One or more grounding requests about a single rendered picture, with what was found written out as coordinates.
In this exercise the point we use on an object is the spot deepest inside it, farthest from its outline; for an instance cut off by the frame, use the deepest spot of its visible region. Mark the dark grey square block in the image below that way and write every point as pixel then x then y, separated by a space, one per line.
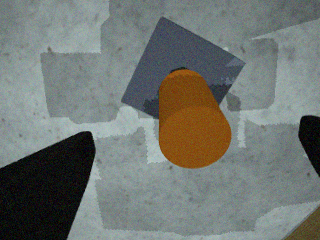
pixel 174 48

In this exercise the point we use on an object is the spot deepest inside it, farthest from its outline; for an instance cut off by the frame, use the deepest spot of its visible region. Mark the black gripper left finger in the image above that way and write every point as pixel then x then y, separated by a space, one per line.
pixel 40 194

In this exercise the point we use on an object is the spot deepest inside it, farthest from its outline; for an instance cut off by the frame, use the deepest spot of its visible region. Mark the orange cylinder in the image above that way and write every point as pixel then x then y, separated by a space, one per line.
pixel 193 132

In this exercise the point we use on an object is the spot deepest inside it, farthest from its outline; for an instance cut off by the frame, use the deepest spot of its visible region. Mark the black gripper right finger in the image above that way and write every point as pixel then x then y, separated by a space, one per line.
pixel 309 136

